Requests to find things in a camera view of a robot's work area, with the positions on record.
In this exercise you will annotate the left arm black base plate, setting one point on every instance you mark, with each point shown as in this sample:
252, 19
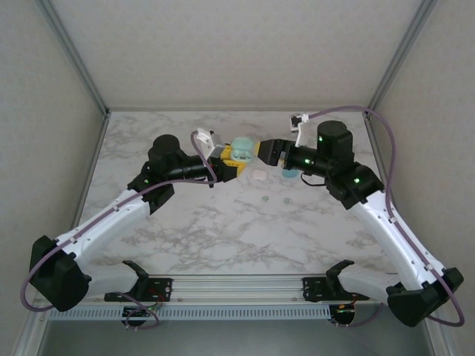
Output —
163, 287

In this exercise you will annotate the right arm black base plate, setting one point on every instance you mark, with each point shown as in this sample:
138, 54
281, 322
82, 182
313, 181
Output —
315, 289

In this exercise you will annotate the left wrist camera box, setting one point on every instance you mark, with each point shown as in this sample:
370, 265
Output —
209, 142

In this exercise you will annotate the mint green earbud charging case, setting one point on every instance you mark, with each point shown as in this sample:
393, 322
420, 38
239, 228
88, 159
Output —
243, 144

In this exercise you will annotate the aluminium frame post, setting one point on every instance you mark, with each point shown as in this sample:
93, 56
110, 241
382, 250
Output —
76, 55
399, 55

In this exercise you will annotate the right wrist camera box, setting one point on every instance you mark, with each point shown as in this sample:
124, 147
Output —
298, 124

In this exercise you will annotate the white earbud charging case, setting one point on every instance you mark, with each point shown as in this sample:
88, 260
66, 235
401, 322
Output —
259, 174

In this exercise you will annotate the aluminium table side rail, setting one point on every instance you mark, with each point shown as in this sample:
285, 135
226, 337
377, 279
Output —
377, 148
87, 185

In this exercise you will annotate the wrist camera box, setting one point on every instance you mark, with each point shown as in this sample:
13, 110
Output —
209, 142
298, 124

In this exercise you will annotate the aluminium mounting rail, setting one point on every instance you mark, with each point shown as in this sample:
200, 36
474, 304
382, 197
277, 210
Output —
237, 287

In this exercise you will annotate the aluminium table back rail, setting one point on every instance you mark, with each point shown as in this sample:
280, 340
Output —
185, 109

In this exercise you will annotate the aluminium frame leg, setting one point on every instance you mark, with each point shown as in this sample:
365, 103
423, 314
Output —
443, 345
31, 333

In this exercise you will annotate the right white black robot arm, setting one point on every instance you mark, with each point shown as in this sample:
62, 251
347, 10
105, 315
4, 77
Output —
415, 304

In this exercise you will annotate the blue earbud charging case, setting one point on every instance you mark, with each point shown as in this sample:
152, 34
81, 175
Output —
289, 173

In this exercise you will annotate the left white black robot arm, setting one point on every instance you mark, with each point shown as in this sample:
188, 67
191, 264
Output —
55, 282

